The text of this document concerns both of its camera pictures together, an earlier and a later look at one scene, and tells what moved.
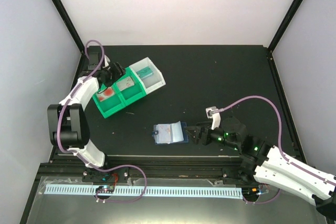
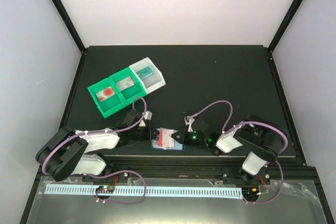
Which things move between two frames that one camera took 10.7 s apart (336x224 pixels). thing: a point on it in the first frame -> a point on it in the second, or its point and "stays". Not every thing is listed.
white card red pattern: [125, 83] stays
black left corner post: [61, 10] stays
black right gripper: [206, 128] stays
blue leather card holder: [170, 133] -> [177, 146]
